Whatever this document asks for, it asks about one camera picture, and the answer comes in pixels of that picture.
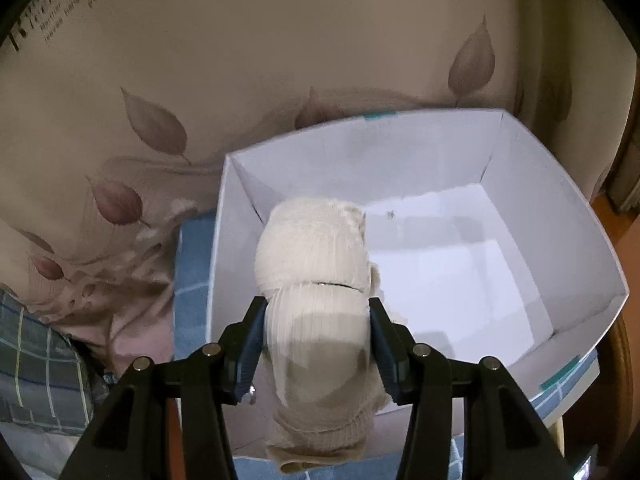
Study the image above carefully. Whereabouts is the blue checked cloth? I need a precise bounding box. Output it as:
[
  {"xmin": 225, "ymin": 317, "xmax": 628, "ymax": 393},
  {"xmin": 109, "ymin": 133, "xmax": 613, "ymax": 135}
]
[{"xmin": 172, "ymin": 212, "xmax": 601, "ymax": 480}]

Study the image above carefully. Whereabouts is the white crumpled cloth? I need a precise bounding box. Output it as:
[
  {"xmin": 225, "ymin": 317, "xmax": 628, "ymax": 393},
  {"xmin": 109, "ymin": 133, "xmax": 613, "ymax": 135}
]
[{"xmin": 0, "ymin": 422, "xmax": 76, "ymax": 478}]

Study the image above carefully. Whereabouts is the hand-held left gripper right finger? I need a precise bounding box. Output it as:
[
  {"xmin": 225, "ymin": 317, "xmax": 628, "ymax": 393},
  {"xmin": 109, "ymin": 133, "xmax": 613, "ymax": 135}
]
[{"xmin": 367, "ymin": 297, "xmax": 576, "ymax": 480}]

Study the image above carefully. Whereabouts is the white cardboard box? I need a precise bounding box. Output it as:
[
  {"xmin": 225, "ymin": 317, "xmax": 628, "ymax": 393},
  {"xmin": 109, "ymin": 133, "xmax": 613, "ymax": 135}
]
[{"xmin": 207, "ymin": 108, "xmax": 629, "ymax": 461}]

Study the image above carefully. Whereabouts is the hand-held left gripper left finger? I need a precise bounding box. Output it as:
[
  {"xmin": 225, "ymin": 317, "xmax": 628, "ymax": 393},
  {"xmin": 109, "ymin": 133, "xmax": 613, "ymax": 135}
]
[{"xmin": 60, "ymin": 296, "xmax": 268, "ymax": 480}]

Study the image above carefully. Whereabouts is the leaf print beige curtain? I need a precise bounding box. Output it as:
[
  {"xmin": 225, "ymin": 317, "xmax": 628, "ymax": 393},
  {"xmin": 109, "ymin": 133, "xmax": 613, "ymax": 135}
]
[{"xmin": 0, "ymin": 0, "xmax": 631, "ymax": 376}]

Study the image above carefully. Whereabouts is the grey plaid cloth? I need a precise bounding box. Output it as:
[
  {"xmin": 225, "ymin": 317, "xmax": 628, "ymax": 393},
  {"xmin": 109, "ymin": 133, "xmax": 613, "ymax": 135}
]
[{"xmin": 0, "ymin": 287, "xmax": 108, "ymax": 433}]

